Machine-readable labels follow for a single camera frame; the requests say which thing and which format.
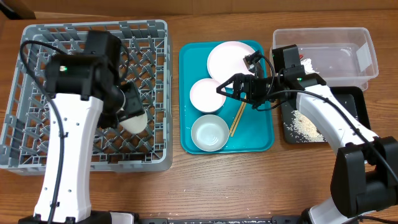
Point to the white paper cup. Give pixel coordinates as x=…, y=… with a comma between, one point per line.
x=134, y=124

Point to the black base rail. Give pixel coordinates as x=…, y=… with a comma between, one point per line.
x=217, y=221

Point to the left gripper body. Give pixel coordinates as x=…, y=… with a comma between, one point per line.
x=133, y=103

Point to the left wooden chopstick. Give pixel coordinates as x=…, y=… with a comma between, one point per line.
x=237, y=119

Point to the clear plastic bin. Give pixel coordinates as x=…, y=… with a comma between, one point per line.
x=343, y=56

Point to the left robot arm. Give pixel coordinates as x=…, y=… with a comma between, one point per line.
x=85, y=91

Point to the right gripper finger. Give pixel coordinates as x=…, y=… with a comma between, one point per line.
x=235, y=94
x=236, y=80

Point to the grey bowl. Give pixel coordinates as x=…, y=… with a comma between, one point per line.
x=210, y=133

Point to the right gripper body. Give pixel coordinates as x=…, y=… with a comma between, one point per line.
x=245, y=88

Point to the black tray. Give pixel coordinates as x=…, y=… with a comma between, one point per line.
x=350, y=97

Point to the large white plate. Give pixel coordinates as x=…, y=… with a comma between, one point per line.
x=227, y=59

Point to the spilled rice pile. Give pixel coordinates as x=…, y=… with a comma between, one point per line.
x=299, y=129

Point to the crumpled white paper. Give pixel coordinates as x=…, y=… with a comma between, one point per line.
x=307, y=63

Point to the grey dishwasher rack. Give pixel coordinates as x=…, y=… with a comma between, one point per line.
x=26, y=126

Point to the teal plastic tray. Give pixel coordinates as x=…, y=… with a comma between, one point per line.
x=255, y=132

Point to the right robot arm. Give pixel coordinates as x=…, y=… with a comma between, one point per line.
x=364, y=178

